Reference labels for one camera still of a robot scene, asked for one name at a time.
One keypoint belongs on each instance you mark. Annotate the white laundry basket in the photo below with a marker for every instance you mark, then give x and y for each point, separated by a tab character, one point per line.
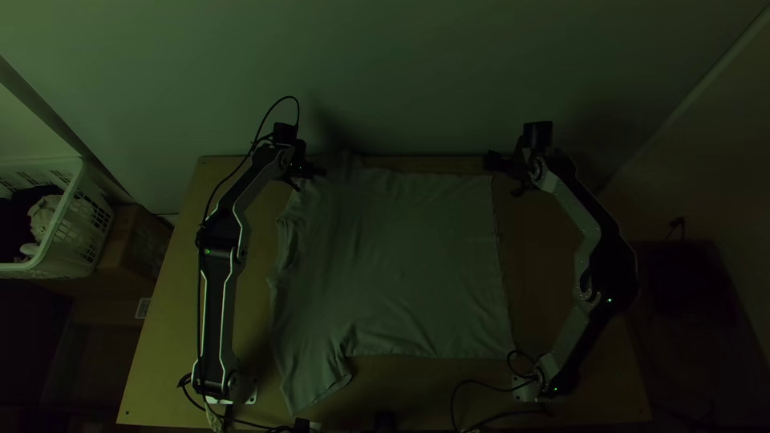
78	222

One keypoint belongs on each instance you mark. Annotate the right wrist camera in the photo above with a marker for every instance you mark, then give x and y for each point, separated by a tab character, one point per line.
537	133

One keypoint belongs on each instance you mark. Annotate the brown cardboard box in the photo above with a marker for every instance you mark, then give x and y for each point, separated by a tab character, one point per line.
137	240

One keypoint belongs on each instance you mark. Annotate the grey t-shirt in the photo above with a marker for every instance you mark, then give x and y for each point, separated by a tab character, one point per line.
391	264

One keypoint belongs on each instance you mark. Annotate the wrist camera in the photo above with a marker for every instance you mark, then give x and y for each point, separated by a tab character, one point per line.
537	133
284	132

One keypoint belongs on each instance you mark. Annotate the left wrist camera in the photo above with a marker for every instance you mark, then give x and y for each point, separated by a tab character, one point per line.
284	132

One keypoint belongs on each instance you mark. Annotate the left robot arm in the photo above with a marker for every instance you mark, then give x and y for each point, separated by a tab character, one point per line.
224	282

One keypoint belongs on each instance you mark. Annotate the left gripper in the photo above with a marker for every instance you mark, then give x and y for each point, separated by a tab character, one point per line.
302	166

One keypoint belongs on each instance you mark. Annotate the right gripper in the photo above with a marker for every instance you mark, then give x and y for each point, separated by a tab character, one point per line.
504	163

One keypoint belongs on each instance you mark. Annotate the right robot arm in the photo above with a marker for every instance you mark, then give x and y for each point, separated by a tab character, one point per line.
582	228

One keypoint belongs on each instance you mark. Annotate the heap of clothes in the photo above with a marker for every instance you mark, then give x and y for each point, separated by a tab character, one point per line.
37	219

